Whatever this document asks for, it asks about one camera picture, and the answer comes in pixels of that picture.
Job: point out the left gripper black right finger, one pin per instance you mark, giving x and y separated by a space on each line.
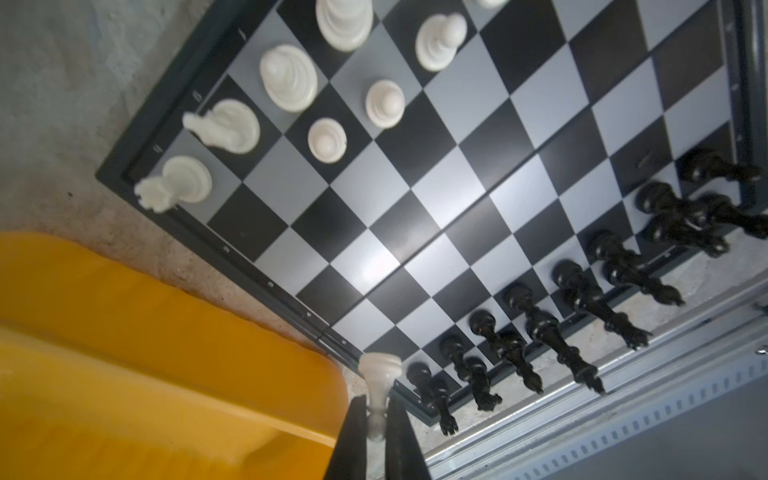
403 456

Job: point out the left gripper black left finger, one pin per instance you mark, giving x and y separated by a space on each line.
349 457

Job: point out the white chess pawn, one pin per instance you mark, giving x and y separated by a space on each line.
380 371

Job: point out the yellow plastic tray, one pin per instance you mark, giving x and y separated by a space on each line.
108 373

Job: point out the black white chess board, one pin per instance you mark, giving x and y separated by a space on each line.
377 198

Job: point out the aluminium mounting rail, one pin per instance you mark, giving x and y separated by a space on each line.
711 351

